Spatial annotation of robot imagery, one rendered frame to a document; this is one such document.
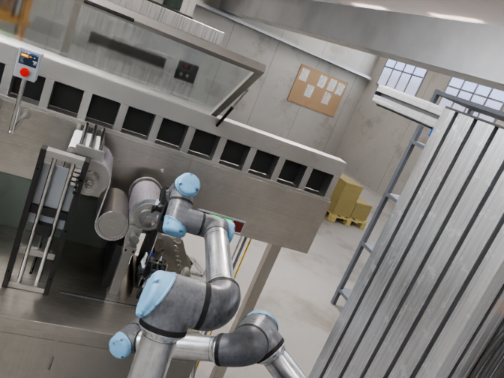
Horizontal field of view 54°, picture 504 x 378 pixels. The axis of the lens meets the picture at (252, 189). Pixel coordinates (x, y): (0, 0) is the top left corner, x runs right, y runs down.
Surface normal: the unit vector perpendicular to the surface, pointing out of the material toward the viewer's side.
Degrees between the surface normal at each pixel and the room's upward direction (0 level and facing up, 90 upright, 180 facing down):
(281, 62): 90
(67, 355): 90
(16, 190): 90
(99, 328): 0
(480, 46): 90
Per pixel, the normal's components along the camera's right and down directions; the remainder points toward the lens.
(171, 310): 0.20, 0.08
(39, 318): 0.37, -0.89
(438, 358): -0.86, -0.23
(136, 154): 0.23, 0.36
